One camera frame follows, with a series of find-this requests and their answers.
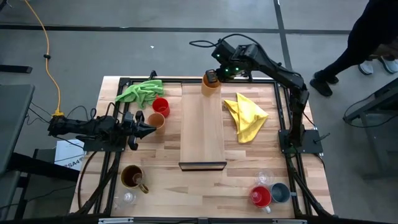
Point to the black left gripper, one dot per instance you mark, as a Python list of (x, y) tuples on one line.
[(132, 132)]

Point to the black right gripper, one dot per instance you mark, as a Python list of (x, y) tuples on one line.
[(233, 72)]

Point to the orange plastic cup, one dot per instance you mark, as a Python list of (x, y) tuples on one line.
[(210, 91)]

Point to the salmon plastic cup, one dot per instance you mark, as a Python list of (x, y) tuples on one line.
[(157, 119)]

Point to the plain red mug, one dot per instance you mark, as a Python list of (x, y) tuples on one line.
[(161, 109)]

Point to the brown ceramic mug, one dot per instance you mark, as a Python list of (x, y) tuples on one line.
[(130, 177)]

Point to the clear glass mug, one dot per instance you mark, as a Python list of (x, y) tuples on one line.
[(127, 196)]

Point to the clear glass cup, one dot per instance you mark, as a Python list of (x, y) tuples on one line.
[(264, 178)]

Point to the red ridged ceramic mug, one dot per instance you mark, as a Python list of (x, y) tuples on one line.
[(262, 199)]

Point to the grey-blue ceramic mug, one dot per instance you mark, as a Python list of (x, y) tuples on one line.
[(280, 193)]

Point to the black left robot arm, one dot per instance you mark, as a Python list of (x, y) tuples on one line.
[(77, 126)]

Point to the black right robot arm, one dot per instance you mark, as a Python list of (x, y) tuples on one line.
[(280, 73)]

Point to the long wooden shelf board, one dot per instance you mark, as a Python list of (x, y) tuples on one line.
[(202, 130)]

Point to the green microfibre cloth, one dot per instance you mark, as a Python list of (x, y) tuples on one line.
[(143, 91)]

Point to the yellow microfibre cloth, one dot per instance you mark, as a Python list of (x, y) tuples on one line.
[(248, 121)]

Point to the white cardboard box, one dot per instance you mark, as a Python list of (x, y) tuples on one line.
[(70, 152)]

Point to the grey side table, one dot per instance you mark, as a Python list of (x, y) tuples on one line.
[(15, 118)]

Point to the black flat floor bar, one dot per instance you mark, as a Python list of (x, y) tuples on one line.
[(15, 69)]

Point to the person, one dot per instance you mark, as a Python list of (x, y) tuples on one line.
[(367, 31), (365, 67)]

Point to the grey metal desk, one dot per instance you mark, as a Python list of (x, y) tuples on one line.
[(385, 99)]

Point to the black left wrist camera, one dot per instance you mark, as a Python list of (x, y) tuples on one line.
[(129, 118)]

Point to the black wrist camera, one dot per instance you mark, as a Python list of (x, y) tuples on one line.
[(129, 118), (223, 50)]

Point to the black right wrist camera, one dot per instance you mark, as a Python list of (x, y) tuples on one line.
[(223, 50)]

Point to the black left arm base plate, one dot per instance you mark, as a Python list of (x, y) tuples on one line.
[(93, 146)]

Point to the silver aluminium rail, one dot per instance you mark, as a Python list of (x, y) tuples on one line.
[(115, 221), (289, 221)]

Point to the black table leg frame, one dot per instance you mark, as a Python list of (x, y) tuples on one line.
[(40, 168)]

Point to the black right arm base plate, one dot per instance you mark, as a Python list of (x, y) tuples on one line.
[(311, 140)]

